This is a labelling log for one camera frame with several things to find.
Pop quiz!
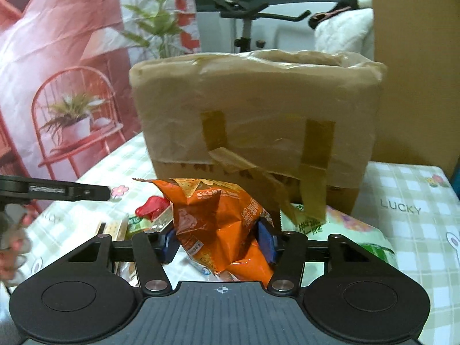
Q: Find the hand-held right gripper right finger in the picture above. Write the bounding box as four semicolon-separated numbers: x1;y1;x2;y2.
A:
255;218;388;295

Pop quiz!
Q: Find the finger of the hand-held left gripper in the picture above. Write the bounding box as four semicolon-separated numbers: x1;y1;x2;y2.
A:
70;183;113;202

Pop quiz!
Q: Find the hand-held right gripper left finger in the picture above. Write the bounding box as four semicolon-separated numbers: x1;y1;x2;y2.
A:
66;228;180;294

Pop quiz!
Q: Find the orange snack bag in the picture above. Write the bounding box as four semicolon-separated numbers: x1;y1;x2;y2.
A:
132;177;281;283

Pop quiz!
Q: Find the brown paper bag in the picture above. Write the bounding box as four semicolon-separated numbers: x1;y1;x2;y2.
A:
128;49;388;229

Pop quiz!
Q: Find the green snack packet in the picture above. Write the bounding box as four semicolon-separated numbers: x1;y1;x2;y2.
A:
127;213;174;235

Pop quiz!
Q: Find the red snack packet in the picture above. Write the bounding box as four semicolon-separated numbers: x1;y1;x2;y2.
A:
135;195;172;221

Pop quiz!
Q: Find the cracker packet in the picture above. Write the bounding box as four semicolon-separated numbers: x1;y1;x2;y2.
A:
96;221;129;242

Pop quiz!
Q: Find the green and white snack bag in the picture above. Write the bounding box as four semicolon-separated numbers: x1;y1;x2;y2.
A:
280;203;399;271

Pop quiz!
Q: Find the printed backdrop cloth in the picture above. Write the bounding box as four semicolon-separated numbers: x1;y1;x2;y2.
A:
0;0;202;213

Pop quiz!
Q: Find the checkered tablecloth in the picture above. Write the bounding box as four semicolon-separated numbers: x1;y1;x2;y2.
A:
0;129;460;345

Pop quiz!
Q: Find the white quilted coat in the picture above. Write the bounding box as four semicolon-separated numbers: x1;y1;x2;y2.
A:
314;7;375;62

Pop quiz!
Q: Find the wooden board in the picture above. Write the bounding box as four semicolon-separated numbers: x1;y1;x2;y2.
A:
368;0;460;179

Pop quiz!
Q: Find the black exercise bike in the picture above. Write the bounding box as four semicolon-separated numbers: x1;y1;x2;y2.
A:
212;0;312;57

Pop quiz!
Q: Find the black and pink strap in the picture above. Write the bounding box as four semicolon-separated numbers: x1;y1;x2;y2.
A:
308;0;361;30

